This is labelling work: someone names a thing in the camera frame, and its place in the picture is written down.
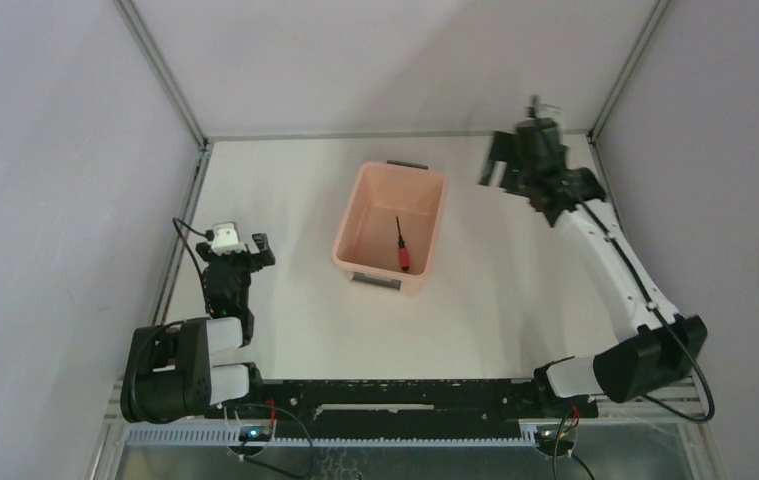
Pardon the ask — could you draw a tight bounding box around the red black screwdriver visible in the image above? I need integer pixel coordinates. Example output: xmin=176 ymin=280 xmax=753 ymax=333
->
xmin=395 ymin=216 xmax=410 ymax=272

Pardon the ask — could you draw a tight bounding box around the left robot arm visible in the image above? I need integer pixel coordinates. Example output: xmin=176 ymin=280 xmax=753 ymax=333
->
xmin=120 ymin=233 xmax=275 ymax=424

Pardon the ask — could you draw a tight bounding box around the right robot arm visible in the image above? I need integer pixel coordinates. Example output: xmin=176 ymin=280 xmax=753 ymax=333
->
xmin=479 ymin=115 xmax=717 ymax=423

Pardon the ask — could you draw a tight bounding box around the pink plastic bin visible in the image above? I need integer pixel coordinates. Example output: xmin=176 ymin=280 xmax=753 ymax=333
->
xmin=331 ymin=162 xmax=449 ymax=296

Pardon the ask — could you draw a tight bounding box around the left controller board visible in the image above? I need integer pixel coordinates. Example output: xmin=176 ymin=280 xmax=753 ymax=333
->
xmin=238 ymin=426 xmax=273 ymax=443

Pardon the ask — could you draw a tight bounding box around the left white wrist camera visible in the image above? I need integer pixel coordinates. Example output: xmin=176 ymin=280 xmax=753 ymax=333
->
xmin=210 ymin=221 xmax=247 ymax=255

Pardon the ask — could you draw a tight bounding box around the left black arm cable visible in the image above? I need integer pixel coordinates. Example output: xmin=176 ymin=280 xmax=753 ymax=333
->
xmin=172 ymin=217 xmax=215 ymax=299

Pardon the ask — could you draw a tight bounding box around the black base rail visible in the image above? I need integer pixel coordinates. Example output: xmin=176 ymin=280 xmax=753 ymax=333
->
xmin=246 ymin=377 xmax=599 ymax=442

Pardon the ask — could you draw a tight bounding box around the aluminium frame profile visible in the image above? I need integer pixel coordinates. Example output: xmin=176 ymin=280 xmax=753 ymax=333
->
xmin=113 ymin=0 xmax=712 ymax=480

